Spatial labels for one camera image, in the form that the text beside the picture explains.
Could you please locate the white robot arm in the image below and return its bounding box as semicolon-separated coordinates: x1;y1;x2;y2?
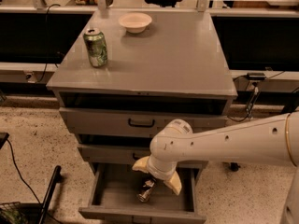
133;112;299;194

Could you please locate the grey top drawer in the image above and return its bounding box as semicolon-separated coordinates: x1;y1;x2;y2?
59;107;226;137

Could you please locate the black power adapter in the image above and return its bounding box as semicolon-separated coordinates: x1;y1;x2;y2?
246;72;266;80

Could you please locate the grey drawer cabinet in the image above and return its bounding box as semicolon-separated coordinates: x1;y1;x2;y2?
46;8;238;224

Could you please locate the black wire basket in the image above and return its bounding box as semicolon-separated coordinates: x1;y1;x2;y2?
0;202;29;224

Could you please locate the grey middle drawer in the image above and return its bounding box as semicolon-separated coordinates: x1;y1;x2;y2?
77;143;209;170

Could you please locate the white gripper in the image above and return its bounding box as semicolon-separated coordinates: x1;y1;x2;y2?
132;155;182;195

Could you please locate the green soda can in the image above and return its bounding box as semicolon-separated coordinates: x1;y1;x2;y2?
83;28;107;67

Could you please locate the white paper bowl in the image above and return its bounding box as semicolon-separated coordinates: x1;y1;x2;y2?
119;12;152;34

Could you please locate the black floor cable left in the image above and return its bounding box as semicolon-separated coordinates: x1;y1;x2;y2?
6;138;43;205

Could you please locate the grey open bottom drawer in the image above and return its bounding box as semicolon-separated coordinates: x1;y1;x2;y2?
79;164;206;224

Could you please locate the black table leg right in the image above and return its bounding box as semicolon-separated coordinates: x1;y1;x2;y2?
230;162;240;172

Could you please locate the black stand leg left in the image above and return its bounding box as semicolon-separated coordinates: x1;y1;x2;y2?
36;165;62;224

